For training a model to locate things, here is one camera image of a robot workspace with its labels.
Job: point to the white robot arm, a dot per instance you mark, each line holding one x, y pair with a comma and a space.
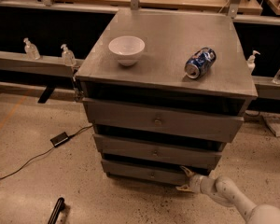
224, 191

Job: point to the grey block on floor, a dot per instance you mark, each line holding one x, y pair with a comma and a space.
273, 124

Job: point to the grey wooden drawer cabinet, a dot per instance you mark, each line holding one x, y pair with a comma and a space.
159, 78

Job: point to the white ceramic bowl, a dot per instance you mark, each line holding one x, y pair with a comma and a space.
127, 50

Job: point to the grey top drawer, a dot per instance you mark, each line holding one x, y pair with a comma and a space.
158, 119

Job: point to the black cylindrical handle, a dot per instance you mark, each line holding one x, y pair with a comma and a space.
59, 206

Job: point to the clear pump bottle far left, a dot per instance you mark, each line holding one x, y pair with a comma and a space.
31, 49

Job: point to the white pump bottle right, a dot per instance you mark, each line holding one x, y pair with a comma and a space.
251, 60

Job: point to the grey drawer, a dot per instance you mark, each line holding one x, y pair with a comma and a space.
158, 119
152, 171
151, 151

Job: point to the clear pump bottle near cabinet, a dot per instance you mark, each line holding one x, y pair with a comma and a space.
68, 56

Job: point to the grey middle drawer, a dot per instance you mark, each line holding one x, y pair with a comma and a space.
151, 151

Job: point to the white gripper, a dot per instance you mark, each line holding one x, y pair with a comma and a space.
197, 183

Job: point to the crushed blue soda can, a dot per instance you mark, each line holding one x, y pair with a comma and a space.
199, 63

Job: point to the black power adapter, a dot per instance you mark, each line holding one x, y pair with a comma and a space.
59, 139

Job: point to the grey metal shelf rail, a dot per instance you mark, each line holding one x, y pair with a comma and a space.
46, 65

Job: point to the grey bottom drawer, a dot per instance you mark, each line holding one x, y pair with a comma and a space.
152, 171

